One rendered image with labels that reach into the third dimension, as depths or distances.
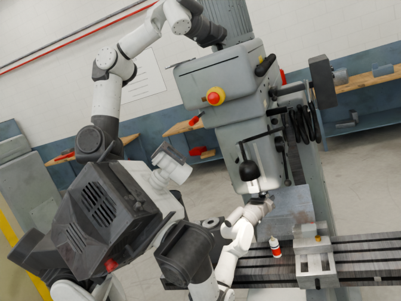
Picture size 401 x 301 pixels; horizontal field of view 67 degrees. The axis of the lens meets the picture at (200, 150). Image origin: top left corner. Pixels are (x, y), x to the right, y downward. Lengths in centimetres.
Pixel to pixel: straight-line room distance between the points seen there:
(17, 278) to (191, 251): 177
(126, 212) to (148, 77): 542
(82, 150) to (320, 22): 478
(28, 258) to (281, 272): 98
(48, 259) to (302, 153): 124
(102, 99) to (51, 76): 644
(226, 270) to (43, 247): 60
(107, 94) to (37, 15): 643
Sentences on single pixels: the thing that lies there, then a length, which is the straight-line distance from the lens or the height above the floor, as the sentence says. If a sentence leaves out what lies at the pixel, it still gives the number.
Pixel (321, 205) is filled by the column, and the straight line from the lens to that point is 181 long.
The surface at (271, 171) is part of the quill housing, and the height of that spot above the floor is 140.
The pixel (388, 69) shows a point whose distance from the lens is 490.
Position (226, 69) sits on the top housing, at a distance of 98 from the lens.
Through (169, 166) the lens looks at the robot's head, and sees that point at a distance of 89.
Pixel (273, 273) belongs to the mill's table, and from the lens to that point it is 146.
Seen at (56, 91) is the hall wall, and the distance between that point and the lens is 745.
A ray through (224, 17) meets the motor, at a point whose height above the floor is 201.
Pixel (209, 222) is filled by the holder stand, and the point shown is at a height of 112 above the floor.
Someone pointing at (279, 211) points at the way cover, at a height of 98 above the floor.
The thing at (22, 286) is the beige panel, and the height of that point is 89.
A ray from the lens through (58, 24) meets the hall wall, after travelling 709.
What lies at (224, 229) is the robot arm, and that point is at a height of 125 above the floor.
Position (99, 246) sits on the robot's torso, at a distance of 82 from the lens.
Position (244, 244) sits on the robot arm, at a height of 122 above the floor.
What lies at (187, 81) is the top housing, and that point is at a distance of 102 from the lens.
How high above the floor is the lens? 189
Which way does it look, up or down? 16 degrees down
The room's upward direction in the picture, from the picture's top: 19 degrees counter-clockwise
